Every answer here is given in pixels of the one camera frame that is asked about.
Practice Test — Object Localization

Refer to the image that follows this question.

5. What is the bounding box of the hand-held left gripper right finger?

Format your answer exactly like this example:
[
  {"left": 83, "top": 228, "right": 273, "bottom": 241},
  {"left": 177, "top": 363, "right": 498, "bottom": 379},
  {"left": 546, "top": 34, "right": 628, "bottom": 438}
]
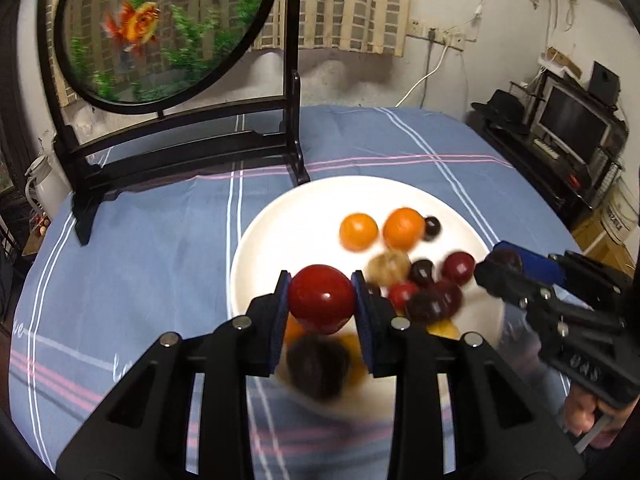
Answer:
[{"left": 350, "top": 270, "right": 586, "bottom": 480}]

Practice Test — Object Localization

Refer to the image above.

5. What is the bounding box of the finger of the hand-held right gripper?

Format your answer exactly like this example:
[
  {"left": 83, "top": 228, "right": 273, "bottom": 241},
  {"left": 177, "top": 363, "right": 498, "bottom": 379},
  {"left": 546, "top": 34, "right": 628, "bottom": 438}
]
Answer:
[
  {"left": 474, "top": 259, "right": 626, "bottom": 346},
  {"left": 492, "top": 241, "right": 633, "bottom": 311}
]

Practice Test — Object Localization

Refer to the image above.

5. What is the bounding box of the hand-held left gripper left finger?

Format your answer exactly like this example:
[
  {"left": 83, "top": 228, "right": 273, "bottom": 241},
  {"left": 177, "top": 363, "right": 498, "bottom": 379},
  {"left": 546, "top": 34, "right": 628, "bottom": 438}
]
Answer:
[{"left": 55, "top": 270, "right": 293, "bottom": 480}]

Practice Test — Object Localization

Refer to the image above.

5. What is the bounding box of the orange tangerine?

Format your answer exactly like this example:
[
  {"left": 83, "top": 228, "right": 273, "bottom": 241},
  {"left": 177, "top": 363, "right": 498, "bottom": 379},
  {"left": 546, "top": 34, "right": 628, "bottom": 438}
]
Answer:
[
  {"left": 382, "top": 206, "right": 427, "bottom": 251},
  {"left": 339, "top": 212, "right": 380, "bottom": 252}
]

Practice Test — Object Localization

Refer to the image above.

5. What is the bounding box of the white round plate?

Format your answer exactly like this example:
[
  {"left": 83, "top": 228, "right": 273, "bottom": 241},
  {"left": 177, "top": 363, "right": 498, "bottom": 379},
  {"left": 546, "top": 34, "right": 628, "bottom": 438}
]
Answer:
[{"left": 230, "top": 176, "right": 508, "bottom": 413}]

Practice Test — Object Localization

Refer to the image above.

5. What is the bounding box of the person's right hand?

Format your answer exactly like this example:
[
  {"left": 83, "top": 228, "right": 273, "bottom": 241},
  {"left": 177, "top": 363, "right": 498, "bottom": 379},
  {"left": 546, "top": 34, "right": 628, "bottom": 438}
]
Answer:
[{"left": 562, "top": 390, "right": 621, "bottom": 448}]

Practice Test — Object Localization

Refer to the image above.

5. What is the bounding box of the small red tomato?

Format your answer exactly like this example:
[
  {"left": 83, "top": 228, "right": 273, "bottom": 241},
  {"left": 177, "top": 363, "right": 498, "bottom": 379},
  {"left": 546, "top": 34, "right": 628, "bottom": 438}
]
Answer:
[{"left": 387, "top": 281, "right": 420, "bottom": 311}]

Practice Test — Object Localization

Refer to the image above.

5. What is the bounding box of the dark red plum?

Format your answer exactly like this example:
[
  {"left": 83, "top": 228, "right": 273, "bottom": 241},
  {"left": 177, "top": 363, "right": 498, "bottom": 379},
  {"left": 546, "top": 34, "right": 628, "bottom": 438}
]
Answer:
[{"left": 441, "top": 251, "right": 477, "bottom": 286}]

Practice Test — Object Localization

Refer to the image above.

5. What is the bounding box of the brown walnut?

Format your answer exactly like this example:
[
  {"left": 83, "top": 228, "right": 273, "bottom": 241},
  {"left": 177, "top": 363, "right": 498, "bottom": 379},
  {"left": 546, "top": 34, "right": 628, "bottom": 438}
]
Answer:
[{"left": 367, "top": 250, "right": 412, "bottom": 286}]

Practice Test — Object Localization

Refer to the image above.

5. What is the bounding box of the brown cardboard box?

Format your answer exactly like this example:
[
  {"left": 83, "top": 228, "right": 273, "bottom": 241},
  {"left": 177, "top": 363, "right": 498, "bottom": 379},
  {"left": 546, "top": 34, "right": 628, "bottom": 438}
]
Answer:
[{"left": 572, "top": 210, "right": 617, "bottom": 256}]

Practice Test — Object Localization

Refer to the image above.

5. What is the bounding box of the large dark purple plum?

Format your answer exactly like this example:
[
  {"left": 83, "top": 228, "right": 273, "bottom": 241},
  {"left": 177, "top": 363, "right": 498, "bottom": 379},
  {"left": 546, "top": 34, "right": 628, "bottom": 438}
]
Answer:
[{"left": 405, "top": 280, "right": 463, "bottom": 323}]

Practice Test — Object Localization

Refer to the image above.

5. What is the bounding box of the dark purple grape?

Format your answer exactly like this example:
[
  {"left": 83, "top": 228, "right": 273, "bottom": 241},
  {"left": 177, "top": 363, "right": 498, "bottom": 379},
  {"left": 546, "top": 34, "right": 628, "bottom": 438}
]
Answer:
[{"left": 410, "top": 258, "right": 436, "bottom": 286}]

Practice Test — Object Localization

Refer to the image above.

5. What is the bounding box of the white printed bucket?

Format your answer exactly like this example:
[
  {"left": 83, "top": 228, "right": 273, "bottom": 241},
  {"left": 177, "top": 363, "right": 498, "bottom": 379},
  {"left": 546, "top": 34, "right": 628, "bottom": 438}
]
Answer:
[{"left": 602, "top": 180, "right": 637, "bottom": 246}]

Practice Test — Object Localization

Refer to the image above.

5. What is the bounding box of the black media cabinet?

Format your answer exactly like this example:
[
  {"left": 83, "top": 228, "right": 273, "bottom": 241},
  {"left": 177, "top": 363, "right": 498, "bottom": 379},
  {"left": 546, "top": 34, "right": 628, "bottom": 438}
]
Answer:
[{"left": 470, "top": 110, "right": 626, "bottom": 226}]

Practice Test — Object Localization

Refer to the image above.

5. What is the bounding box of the blue striped tablecloth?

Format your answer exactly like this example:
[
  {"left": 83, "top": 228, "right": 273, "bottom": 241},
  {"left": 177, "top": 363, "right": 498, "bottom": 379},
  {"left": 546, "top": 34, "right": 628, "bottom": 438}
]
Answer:
[{"left": 7, "top": 105, "right": 591, "bottom": 480}]

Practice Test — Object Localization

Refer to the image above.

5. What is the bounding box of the computer monitor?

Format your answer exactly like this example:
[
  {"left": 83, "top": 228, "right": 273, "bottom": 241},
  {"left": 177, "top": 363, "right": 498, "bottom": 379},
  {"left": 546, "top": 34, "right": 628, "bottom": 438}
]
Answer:
[{"left": 537, "top": 85, "right": 613, "bottom": 163}]

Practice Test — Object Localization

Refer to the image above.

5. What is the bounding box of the black hat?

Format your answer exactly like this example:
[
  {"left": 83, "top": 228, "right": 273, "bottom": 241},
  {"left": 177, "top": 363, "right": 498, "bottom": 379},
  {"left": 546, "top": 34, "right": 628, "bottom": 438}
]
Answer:
[{"left": 471, "top": 89, "right": 528, "bottom": 133}]

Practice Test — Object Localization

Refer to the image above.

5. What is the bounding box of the black speaker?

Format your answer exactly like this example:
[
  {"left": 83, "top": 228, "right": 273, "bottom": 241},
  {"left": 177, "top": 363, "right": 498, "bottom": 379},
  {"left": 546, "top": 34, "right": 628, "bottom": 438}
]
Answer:
[{"left": 589, "top": 61, "right": 622, "bottom": 106}]

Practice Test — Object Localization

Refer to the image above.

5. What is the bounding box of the flat cardboard carton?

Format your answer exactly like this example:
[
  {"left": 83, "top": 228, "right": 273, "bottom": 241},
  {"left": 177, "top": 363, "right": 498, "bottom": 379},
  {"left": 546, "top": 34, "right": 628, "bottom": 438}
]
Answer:
[{"left": 537, "top": 47, "right": 583, "bottom": 78}]

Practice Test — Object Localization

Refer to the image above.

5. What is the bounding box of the white power strip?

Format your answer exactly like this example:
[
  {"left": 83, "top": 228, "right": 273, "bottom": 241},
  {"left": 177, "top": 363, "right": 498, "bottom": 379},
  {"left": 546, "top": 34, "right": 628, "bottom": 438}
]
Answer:
[{"left": 406, "top": 21, "right": 466, "bottom": 51}]

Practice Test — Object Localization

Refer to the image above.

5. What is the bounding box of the white jug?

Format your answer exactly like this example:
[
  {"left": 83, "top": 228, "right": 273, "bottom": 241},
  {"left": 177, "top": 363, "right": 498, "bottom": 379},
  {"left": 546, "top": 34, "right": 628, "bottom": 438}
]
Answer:
[{"left": 25, "top": 155, "right": 71, "bottom": 221}]

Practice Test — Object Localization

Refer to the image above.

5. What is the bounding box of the round goldfish screen black stand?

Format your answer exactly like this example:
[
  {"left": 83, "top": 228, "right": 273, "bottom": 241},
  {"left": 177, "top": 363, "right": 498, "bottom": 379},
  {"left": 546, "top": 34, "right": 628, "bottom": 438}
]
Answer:
[{"left": 37, "top": 0, "right": 311, "bottom": 247}]

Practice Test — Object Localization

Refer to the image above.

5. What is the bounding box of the white power cable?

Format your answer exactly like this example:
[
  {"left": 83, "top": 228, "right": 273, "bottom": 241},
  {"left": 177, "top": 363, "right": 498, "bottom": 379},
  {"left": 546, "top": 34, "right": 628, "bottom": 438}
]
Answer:
[{"left": 395, "top": 42, "right": 448, "bottom": 108}]

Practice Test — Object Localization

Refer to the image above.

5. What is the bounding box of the brick-pattern wall hanging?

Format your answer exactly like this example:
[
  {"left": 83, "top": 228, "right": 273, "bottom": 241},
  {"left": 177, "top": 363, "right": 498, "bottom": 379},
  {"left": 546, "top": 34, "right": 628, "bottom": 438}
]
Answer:
[{"left": 250, "top": 0, "right": 416, "bottom": 57}]

